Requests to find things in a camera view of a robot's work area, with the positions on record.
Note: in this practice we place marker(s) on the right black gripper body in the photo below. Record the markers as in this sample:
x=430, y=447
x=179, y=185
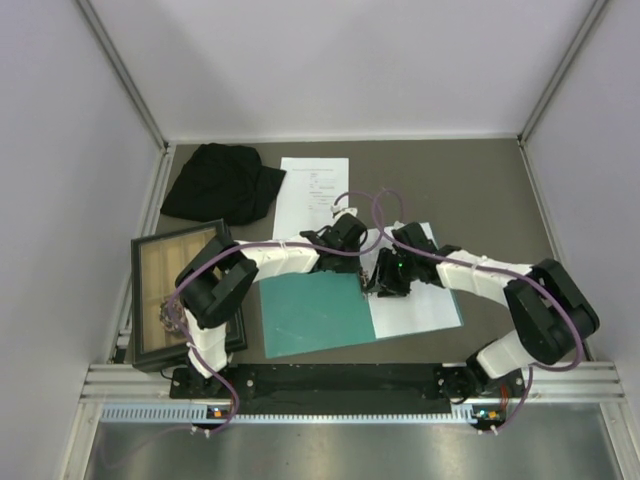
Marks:
x=397, y=271

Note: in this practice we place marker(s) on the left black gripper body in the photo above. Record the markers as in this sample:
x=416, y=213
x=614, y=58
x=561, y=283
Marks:
x=347, y=264

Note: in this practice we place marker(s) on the metal folder clip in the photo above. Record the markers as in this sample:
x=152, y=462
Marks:
x=366, y=284

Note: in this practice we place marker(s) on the white printed paper sheet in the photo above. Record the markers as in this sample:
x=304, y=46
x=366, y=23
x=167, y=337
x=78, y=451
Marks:
x=426, y=308

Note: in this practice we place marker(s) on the teal plastic file folder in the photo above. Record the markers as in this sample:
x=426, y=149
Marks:
x=304, y=313

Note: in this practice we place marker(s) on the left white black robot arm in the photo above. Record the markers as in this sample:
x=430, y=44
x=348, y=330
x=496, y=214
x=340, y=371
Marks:
x=211, y=288

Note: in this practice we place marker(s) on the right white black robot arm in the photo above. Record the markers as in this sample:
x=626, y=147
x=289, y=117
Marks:
x=551, y=316

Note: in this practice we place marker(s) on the black cloth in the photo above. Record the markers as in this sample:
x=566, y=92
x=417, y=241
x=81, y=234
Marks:
x=227, y=182

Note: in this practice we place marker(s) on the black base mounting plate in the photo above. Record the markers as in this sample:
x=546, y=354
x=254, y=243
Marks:
x=431, y=380

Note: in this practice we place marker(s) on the patterned round item in box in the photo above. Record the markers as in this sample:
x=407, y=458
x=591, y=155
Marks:
x=172, y=317

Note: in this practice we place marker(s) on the black framed display box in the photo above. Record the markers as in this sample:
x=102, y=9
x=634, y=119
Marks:
x=156, y=342

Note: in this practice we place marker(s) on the aluminium frame rail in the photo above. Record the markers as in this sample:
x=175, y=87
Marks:
x=117, y=65

